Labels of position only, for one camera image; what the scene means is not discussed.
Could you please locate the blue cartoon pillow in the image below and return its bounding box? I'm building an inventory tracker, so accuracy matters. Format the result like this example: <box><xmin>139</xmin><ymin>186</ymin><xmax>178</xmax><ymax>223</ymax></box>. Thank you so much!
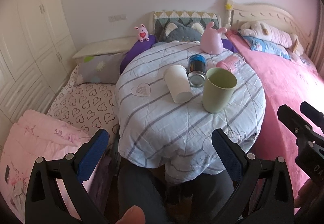
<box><xmin>242</xmin><ymin>36</ymin><xmax>291</xmax><ymax>60</ymax></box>

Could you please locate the purple blanket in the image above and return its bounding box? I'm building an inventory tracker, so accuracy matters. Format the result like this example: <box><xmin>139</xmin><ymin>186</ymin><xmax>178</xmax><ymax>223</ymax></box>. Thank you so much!
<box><xmin>120</xmin><ymin>34</ymin><xmax>238</xmax><ymax>74</ymax></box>

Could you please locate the cream wooden headboard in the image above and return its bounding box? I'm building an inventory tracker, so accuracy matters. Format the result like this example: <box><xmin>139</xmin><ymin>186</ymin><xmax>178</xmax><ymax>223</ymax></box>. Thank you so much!
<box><xmin>223</xmin><ymin>0</ymin><xmax>314</xmax><ymax>49</ymax></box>

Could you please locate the pink rabbit shaped lamp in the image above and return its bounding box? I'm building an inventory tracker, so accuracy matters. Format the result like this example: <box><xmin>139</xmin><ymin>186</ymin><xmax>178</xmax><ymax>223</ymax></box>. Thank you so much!
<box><xmin>200</xmin><ymin>21</ymin><xmax>227</xmax><ymax>55</ymax></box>

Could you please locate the white paper cup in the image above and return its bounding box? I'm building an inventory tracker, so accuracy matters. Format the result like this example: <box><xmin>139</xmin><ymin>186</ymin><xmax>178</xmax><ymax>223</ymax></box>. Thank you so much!
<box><xmin>163</xmin><ymin>65</ymin><xmax>193</xmax><ymax>104</ymax></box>

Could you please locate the wall socket plate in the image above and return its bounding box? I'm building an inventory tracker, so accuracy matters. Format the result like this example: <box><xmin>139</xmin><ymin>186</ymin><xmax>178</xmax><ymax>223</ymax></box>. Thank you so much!
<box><xmin>108</xmin><ymin>14</ymin><xmax>127</xmax><ymax>23</ymax></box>

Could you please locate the grey flower pattern pillow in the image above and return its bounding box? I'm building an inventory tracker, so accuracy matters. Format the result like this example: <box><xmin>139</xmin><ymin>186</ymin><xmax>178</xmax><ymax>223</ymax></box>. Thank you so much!
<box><xmin>75</xmin><ymin>53</ymin><xmax>125</xmax><ymax>86</ymax></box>

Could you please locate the blue black metal can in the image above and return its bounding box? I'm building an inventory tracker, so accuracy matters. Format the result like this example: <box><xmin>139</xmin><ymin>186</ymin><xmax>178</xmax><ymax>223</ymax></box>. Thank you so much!
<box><xmin>187</xmin><ymin>54</ymin><xmax>207</xmax><ymax>87</ymax></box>

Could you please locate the grey cat plush pillow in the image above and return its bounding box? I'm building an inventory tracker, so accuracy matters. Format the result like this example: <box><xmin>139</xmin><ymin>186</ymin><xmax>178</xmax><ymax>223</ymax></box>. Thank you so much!
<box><xmin>160</xmin><ymin>22</ymin><xmax>205</xmax><ymax>42</ymax></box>

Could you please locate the operator thumb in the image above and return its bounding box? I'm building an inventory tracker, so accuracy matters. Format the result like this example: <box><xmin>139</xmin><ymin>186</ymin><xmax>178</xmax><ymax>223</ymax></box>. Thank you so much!
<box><xmin>116</xmin><ymin>205</ymin><xmax>146</xmax><ymax>224</ymax></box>

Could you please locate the pink floral folded quilt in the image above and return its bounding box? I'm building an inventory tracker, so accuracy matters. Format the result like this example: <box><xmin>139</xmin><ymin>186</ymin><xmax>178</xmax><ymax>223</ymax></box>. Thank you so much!
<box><xmin>0</xmin><ymin>109</ymin><xmax>102</xmax><ymax>223</ymax></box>

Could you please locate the long white pink plush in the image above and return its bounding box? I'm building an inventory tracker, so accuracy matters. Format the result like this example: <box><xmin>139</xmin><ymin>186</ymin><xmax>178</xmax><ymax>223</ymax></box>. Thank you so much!
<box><xmin>240</xmin><ymin>21</ymin><xmax>304</xmax><ymax>56</ymax></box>

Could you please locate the pink fleece bed cover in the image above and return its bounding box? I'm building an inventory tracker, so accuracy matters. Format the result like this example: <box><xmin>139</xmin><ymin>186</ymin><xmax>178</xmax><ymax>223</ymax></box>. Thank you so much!
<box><xmin>227</xmin><ymin>31</ymin><xmax>323</xmax><ymax>223</ymax></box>

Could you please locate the striped light blue quilt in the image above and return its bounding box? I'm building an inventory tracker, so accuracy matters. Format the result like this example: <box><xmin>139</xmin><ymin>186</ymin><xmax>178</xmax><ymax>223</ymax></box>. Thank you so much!
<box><xmin>114</xmin><ymin>42</ymin><xmax>266</xmax><ymax>184</ymax></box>

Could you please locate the diamond pattern quilted cushion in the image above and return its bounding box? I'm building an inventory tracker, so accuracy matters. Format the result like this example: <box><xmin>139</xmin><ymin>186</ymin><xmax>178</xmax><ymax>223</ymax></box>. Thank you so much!
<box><xmin>151</xmin><ymin>10</ymin><xmax>222</xmax><ymax>40</ymax></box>

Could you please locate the cream wardrobe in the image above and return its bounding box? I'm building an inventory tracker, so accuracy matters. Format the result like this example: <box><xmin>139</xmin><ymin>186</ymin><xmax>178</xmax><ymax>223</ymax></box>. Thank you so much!
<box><xmin>1</xmin><ymin>0</ymin><xmax>76</xmax><ymax>138</ymax></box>

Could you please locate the small pink bunny toy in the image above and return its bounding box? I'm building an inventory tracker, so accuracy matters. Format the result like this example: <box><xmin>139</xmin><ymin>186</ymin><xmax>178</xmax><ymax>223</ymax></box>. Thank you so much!
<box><xmin>134</xmin><ymin>24</ymin><xmax>149</xmax><ymax>43</ymax></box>

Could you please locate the pale green plastic cup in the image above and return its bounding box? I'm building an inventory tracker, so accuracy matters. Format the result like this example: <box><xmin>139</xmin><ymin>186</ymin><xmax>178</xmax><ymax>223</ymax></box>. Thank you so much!
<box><xmin>202</xmin><ymin>68</ymin><xmax>237</xmax><ymax>114</ymax></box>

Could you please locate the pink clear glass bottle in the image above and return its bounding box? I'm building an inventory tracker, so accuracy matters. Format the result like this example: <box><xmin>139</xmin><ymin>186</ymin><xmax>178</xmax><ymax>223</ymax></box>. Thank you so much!
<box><xmin>216</xmin><ymin>53</ymin><xmax>245</xmax><ymax>74</ymax></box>

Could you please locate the heart pattern bed sheet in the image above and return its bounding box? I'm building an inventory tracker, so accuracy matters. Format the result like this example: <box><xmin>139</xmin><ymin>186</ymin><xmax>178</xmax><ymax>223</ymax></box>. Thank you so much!
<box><xmin>47</xmin><ymin>67</ymin><xmax>119</xmax><ymax>145</ymax></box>

